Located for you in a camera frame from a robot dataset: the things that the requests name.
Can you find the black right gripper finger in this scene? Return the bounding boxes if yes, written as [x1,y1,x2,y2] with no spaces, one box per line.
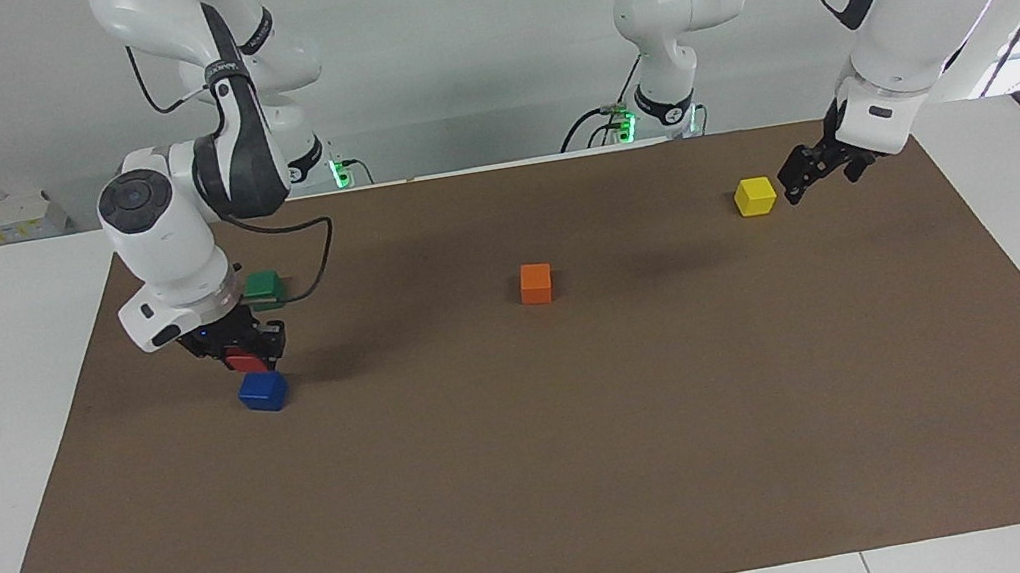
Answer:
[185,335,229,368]
[257,318,293,369]

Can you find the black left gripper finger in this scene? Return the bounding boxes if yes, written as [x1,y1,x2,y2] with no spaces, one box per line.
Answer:
[773,142,824,208]
[802,147,852,194]

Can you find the red wooden block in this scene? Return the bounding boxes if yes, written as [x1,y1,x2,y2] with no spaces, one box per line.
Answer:
[224,346,280,379]

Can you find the yellow wooden block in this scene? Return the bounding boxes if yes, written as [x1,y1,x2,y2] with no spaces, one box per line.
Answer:
[732,174,781,220]

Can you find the blue wooden block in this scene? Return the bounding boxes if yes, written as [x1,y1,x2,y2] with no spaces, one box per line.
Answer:
[235,363,294,417]

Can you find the green wooden block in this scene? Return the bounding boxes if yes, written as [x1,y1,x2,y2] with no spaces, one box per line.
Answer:
[241,268,290,314]

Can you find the orange wooden block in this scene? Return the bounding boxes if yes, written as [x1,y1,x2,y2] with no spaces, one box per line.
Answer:
[516,260,558,309]

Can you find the white cardboard box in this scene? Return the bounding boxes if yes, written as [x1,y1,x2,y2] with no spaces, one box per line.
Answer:
[0,185,73,246]

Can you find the brown table mat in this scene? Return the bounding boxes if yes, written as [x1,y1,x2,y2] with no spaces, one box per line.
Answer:
[0,86,1020,573]

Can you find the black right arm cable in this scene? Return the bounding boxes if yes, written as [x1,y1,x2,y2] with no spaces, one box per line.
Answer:
[124,18,345,325]

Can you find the black right base cable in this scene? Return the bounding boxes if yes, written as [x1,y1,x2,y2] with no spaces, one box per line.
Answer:
[333,154,377,192]

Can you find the black base cable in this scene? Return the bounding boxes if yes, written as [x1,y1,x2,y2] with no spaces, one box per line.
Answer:
[333,154,377,192]
[546,54,656,156]

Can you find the black left base cable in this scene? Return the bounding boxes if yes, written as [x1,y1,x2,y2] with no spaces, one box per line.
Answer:
[546,54,656,156]

